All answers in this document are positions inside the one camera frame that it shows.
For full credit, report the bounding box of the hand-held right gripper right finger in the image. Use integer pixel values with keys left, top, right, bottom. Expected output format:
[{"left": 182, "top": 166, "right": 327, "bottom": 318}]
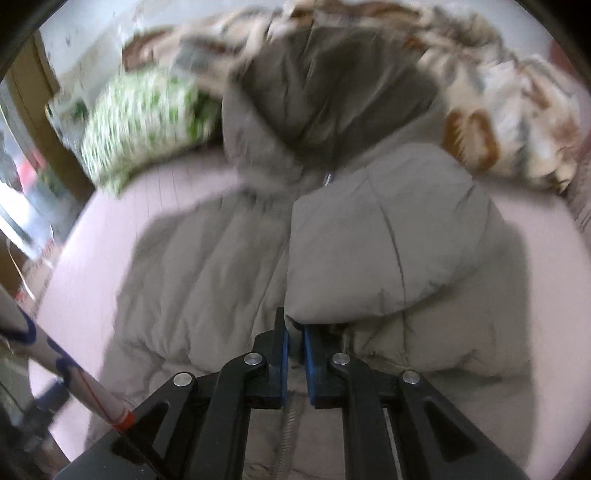
[{"left": 302, "top": 324, "right": 530, "bottom": 480}]

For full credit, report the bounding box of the brown cloth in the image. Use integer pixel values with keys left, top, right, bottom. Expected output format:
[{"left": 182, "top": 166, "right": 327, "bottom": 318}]
[{"left": 122, "top": 34, "right": 160, "bottom": 70}]

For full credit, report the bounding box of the brown wooden door frame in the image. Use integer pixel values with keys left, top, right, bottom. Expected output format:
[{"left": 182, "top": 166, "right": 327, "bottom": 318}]
[{"left": 9, "top": 34, "right": 95, "bottom": 204}]

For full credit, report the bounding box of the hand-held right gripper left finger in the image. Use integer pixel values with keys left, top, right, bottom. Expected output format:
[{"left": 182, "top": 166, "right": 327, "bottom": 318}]
[{"left": 55, "top": 307, "right": 290, "bottom": 480}]

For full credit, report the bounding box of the pink quilted bed mattress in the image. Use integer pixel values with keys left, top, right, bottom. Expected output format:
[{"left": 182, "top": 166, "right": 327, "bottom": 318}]
[{"left": 34, "top": 148, "right": 587, "bottom": 480}]

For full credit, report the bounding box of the taupe quilted puffer jacket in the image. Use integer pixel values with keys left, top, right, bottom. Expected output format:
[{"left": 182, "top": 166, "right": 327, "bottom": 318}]
[{"left": 85, "top": 28, "right": 536, "bottom": 480}]

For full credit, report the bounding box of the green white patterned pillow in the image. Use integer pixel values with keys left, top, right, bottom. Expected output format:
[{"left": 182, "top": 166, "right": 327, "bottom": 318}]
[{"left": 46, "top": 65, "right": 222, "bottom": 197}]

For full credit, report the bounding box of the cream leaf print blanket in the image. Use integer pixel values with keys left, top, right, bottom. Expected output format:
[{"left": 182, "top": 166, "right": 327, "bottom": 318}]
[{"left": 122, "top": 0, "right": 583, "bottom": 195}]

